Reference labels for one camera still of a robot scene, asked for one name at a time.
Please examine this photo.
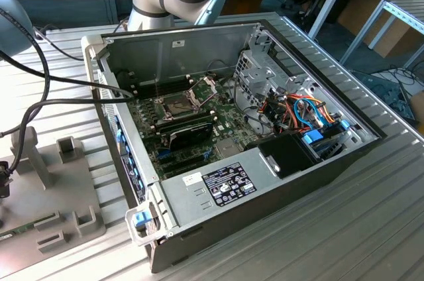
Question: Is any black graphics card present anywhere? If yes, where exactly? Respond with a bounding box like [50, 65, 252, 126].
[160, 121, 215, 152]

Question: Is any silver drive cage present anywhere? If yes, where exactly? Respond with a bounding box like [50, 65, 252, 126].
[233, 50, 289, 109]

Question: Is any green RAM stick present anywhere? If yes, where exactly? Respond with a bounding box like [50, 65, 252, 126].
[0, 223, 36, 241]

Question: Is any aluminium frame shelf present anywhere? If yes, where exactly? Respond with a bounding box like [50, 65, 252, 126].
[339, 0, 424, 70]

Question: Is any brown cardboard box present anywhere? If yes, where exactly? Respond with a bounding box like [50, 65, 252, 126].
[337, 0, 423, 59]

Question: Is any green motherboard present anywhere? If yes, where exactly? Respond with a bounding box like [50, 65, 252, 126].
[124, 75, 276, 179]

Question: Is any open black PC case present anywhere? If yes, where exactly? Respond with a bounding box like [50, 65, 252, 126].
[81, 17, 389, 274]

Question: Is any black plastic shroud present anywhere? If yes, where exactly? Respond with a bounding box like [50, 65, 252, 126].
[243, 130, 324, 180]

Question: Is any metal socket cover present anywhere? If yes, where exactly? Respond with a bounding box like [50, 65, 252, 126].
[187, 76, 218, 109]

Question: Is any silver power supply unit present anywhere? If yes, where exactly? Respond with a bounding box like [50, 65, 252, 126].
[158, 146, 282, 229]

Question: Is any blue case latch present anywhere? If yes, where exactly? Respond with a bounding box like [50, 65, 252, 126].
[133, 210, 150, 231]

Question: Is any blue wire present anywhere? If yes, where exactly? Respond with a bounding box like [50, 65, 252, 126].
[291, 95, 332, 129]

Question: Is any brown cardboard piece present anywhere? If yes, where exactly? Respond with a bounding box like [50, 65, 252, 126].
[409, 90, 424, 127]

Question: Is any blue disk carrier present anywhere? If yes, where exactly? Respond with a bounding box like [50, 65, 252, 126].
[300, 129, 325, 146]

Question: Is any silver chipset heatsink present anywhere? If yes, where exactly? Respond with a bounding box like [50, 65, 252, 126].
[215, 138, 242, 159]

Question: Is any grey parts rack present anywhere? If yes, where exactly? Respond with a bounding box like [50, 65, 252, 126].
[0, 126, 107, 264]

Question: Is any orange wire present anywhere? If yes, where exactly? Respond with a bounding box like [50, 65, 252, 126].
[281, 93, 335, 129]

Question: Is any CPU socket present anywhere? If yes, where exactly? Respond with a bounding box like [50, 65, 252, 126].
[158, 92, 199, 121]

